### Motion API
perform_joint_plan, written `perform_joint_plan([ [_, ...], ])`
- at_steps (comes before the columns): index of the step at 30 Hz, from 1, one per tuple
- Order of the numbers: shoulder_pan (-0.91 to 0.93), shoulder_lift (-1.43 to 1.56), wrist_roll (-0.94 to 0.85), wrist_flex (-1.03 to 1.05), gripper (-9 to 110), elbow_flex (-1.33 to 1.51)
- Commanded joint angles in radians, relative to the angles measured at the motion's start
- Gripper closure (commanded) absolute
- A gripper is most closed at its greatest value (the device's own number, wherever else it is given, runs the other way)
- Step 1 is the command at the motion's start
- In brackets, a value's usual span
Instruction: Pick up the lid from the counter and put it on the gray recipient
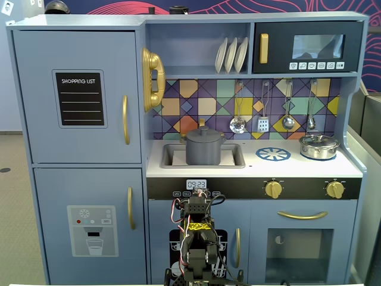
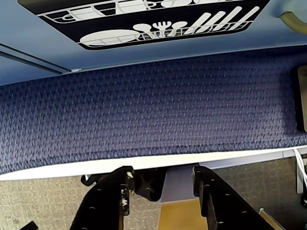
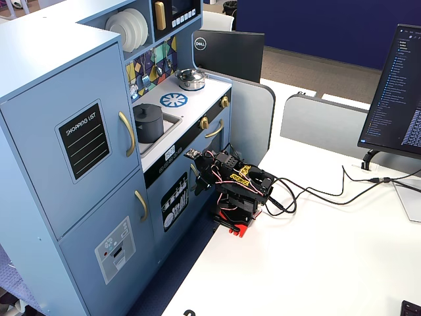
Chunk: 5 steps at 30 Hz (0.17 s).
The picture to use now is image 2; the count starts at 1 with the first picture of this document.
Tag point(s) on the blue dishwasher door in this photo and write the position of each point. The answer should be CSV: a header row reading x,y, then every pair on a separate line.
x,y
216,40

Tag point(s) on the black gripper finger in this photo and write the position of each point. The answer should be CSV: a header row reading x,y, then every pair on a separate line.
x,y
223,210
103,206

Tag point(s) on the black dishwasher rack decal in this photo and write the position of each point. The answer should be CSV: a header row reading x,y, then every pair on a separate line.
x,y
124,21

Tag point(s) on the gray and tan block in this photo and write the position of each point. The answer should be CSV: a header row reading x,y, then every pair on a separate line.
x,y
180,187

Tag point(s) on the blue woven mat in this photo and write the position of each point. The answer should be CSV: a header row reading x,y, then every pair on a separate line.
x,y
144,107

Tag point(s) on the blue toy kitchen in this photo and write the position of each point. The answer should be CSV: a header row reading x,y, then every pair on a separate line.
x,y
14,69

